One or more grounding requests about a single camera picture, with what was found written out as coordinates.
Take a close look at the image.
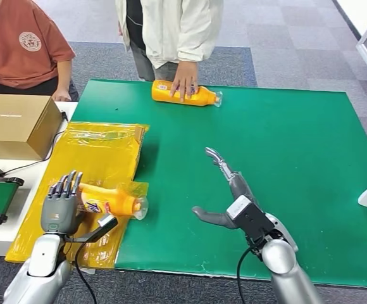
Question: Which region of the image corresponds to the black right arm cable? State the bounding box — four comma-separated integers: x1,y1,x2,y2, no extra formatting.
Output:
236,246,254,304

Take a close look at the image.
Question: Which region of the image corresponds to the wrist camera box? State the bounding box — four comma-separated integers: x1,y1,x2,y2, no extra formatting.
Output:
226,194,276,249
64,213,119,244

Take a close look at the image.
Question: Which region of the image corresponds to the thin black power cable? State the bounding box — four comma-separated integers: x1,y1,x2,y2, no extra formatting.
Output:
0,110,69,176

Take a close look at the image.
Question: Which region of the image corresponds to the brown cardboard box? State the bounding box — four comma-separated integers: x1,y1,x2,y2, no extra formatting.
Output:
0,94,64,162

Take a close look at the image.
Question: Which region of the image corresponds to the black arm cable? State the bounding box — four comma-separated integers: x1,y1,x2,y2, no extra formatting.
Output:
73,239,100,304
236,246,254,304

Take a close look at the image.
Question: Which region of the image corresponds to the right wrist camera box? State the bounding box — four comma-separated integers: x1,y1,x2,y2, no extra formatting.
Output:
226,194,276,249

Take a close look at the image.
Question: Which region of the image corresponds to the orange bottle with printed label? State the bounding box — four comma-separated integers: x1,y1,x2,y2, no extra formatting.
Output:
76,182,149,222

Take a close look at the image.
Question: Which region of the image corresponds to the person's hand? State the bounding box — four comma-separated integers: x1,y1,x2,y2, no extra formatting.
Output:
169,60,200,103

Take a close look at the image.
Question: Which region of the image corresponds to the yellow film-wrapped flat box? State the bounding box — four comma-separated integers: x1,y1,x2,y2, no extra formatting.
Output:
49,121,150,186

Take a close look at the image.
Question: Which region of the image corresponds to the person standing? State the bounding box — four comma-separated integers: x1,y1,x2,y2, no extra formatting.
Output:
115,0,224,83

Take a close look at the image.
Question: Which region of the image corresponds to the green table mat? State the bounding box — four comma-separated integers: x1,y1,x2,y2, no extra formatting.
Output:
71,79,367,290

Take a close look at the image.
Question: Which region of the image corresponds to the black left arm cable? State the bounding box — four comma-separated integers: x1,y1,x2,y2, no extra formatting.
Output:
73,239,100,304

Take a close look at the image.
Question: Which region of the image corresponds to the yellow plastic film sheet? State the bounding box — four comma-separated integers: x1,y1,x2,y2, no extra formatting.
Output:
5,178,149,270

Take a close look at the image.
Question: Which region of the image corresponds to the orange bottle with clear cap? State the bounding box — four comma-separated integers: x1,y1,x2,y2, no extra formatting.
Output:
151,79,223,108

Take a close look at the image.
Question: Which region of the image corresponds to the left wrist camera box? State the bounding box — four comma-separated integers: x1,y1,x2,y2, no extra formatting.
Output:
64,213,119,244

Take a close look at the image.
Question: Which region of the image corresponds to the person sitting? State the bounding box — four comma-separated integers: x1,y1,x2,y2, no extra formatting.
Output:
0,0,79,103

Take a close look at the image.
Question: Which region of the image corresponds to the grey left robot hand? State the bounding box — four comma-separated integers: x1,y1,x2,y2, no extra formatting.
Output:
40,169,87,237

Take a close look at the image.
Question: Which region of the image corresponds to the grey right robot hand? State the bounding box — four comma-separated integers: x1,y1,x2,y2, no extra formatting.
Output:
192,146,261,231

